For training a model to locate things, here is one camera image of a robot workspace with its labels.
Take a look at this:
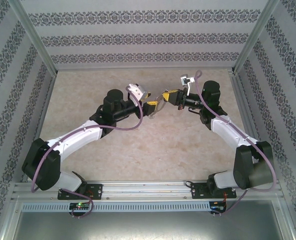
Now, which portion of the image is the left circuit board, green light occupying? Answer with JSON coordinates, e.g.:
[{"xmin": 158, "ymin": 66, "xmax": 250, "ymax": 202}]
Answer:
[{"xmin": 69, "ymin": 202, "xmax": 91, "ymax": 210}]

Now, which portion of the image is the right circuit board, blue light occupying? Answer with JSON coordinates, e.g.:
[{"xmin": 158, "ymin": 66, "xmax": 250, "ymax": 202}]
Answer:
[{"xmin": 210, "ymin": 201, "xmax": 227, "ymax": 213}]

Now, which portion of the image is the grey sheet metal tray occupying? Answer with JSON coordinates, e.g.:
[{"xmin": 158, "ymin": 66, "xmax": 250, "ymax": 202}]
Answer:
[{"xmin": 11, "ymin": 199, "xmax": 295, "ymax": 240}]

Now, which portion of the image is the left wrist camera, white mount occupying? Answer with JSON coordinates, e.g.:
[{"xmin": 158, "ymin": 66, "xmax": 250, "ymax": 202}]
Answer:
[{"xmin": 125, "ymin": 82, "xmax": 148, "ymax": 103}]

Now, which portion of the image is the wrist camera, white mount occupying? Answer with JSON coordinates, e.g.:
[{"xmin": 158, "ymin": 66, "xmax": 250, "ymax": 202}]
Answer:
[
  {"xmin": 125, "ymin": 82, "xmax": 148, "ymax": 103},
  {"xmin": 179, "ymin": 74, "xmax": 196, "ymax": 97}
]

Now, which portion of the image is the right wrist camera, white mount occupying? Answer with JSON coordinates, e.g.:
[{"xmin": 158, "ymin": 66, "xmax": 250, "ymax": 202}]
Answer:
[{"xmin": 179, "ymin": 74, "xmax": 196, "ymax": 97}]

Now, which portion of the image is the aluminium back wall strip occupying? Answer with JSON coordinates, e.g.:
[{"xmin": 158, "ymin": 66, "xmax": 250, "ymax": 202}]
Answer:
[{"xmin": 55, "ymin": 66, "xmax": 236, "ymax": 72}]

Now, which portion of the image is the aluminium wall strip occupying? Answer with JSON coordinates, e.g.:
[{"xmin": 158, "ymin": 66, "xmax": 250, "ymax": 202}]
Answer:
[
  {"xmin": 55, "ymin": 66, "xmax": 236, "ymax": 72},
  {"xmin": 21, "ymin": 72, "xmax": 57, "ymax": 183}
]

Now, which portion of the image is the aluminium right side rail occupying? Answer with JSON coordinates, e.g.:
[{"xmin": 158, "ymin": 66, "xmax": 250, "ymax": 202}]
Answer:
[{"xmin": 229, "ymin": 71, "xmax": 273, "ymax": 181}]

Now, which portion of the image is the aluminium right frame post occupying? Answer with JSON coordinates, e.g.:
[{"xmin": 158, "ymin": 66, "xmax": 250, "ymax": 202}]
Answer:
[{"xmin": 231, "ymin": 0, "xmax": 281, "ymax": 75}]

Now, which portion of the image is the aluminium frame post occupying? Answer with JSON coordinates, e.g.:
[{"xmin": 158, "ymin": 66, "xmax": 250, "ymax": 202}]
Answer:
[
  {"xmin": 9, "ymin": 0, "xmax": 58, "ymax": 78},
  {"xmin": 231, "ymin": 0, "xmax": 281, "ymax": 75}
]

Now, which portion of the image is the aluminium left wall strip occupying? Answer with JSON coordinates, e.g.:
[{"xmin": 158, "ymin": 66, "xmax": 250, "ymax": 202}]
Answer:
[{"xmin": 21, "ymin": 72, "xmax": 57, "ymax": 183}]

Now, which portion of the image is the aluminium mounting rail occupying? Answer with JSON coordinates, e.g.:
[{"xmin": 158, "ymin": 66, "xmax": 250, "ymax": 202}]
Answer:
[{"xmin": 11, "ymin": 181, "xmax": 285, "ymax": 201}]

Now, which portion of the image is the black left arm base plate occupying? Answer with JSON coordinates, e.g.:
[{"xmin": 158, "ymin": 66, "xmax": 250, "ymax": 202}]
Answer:
[{"xmin": 57, "ymin": 183, "xmax": 104, "ymax": 201}]

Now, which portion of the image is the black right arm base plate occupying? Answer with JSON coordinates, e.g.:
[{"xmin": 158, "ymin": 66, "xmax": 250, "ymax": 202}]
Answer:
[{"xmin": 190, "ymin": 181, "xmax": 237, "ymax": 200}]

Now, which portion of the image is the grey slotted cable duct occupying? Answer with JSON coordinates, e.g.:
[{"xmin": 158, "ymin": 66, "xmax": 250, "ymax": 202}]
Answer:
[{"xmin": 21, "ymin": 201, "xmax": 211, "ymax": 212}]

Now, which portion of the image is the aluminium left frame post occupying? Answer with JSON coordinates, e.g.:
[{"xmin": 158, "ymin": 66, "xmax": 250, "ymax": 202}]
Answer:
[{"xmin": 9, "ymin": 0, "xmax": 58, "ymax": 78}]

